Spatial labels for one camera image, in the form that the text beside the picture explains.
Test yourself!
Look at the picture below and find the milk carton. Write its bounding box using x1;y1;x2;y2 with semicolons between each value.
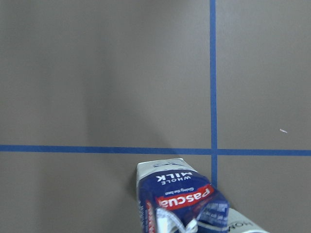
136;158;229;233

